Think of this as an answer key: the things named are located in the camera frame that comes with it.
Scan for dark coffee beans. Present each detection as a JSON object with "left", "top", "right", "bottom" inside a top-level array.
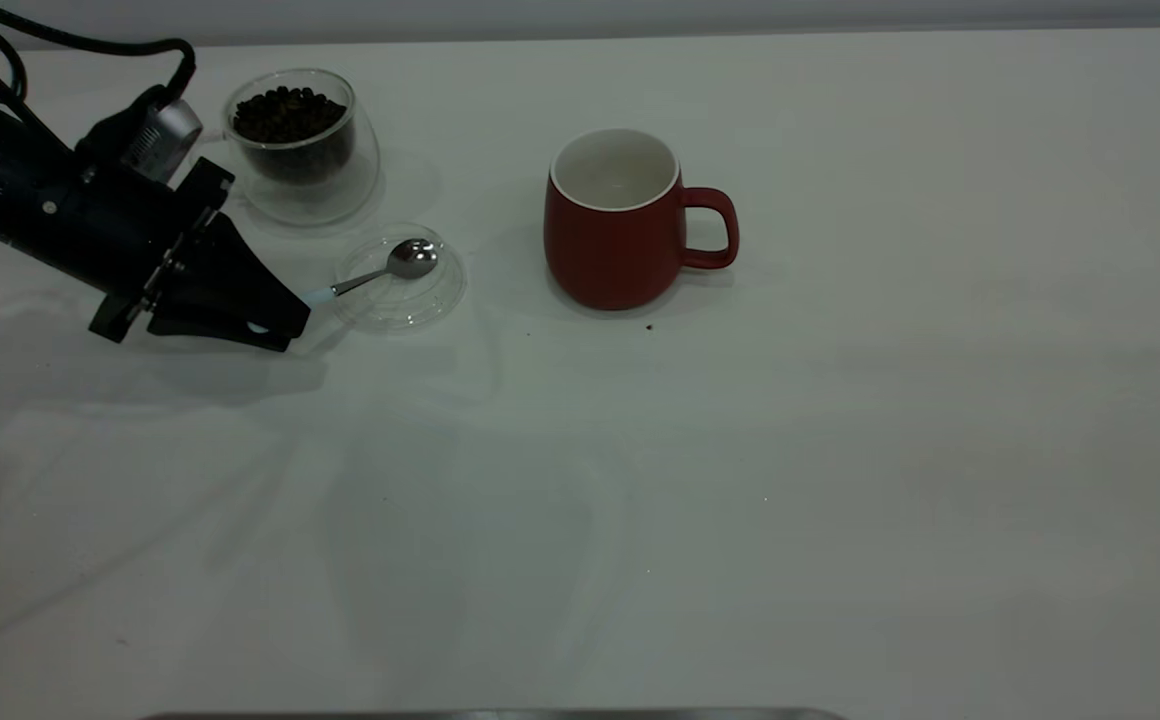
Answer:
[{"left": 232, "top": 87, "right": 356, "bottom": 184}]

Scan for small clear glass dish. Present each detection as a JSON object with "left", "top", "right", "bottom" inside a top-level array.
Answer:
[{"left": 330, "top": 222, "right": 467, "bottom": 332}]

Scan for red ceramic mug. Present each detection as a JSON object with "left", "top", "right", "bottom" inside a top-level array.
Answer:
[{"left": 543, "top": 128, "right": 741, "bottom": 312}]

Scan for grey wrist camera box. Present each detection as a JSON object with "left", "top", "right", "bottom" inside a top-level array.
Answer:
[{"left": 75, "top": 85, "right": 204, "bottom": 185}]

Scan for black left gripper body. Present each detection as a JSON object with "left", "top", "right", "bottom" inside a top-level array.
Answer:
[{"left": 0, "top": 140, "right": 236, "bottom": 344}]

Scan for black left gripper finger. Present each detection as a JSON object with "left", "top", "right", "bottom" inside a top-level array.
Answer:
[
  {"left": 162, "top": 213, "right": 312, "bottom": 337},
  {"left": 147, "top": 315, "right": 293, "bottom": 353}
]

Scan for metal spoon with pale-blue handle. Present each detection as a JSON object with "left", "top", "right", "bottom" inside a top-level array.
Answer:
[{"left": 302, "top": 238, "right": 439, "bottom": 307}]

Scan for clear glass cup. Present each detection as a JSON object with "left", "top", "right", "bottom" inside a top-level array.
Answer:
[{"left": 202, "top": 68, "right": 381, "bottom": 226}]

